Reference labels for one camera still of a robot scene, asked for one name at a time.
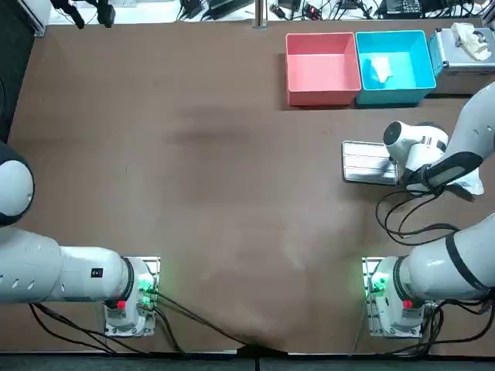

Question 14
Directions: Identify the aluminium camera post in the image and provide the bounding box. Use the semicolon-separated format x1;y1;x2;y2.
253;0;268;30

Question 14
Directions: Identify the small black power adapter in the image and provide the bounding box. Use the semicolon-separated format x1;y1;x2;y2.
181;0;206;19

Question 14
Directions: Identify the aluminium frame rail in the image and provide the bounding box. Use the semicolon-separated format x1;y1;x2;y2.
22;0;47;38

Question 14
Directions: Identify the aluminium carrying case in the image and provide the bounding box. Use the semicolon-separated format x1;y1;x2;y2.
428;26;495;96

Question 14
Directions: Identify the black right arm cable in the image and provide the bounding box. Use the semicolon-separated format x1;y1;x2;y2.
377;164;463;247

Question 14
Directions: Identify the white used mask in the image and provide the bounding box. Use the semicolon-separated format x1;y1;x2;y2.
369;56;394;83

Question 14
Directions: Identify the cream rubber glove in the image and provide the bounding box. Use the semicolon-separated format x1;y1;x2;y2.
451;22;492;61

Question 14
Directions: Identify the black left base cable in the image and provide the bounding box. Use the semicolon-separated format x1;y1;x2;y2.
152;291;287;355

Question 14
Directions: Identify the black labelled power adapter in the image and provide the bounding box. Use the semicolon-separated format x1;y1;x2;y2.
381;0;426;19

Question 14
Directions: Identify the blue plastic box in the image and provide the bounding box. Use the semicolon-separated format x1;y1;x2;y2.
354;29;438;106

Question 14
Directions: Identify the pink plastic box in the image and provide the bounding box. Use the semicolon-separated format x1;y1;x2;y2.
285;32;363;107

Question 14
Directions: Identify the small ribbed metal tray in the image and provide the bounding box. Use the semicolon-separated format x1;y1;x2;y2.
341;141;399;186

